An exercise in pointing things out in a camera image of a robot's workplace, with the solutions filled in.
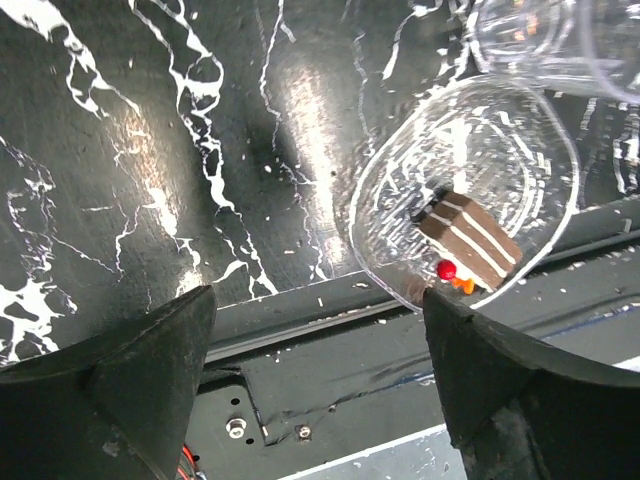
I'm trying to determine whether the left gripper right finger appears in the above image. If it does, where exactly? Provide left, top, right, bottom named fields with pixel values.
left=423, top=289, right=639, bottom=479

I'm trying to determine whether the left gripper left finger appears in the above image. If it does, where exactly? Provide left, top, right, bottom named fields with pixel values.
left=1, top=286, right=216, bottom=479

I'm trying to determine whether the clear glass bowl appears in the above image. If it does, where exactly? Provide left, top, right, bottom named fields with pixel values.
left=348, top=75, right=580, bottom=311

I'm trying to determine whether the chocolate cake slice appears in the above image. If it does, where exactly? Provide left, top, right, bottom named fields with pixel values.
left=410, top=190, right=523, bottom=295

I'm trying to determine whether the clear glass tumbler left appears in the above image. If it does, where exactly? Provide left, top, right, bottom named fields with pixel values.
left=466, top=1, right=639, bottom=104

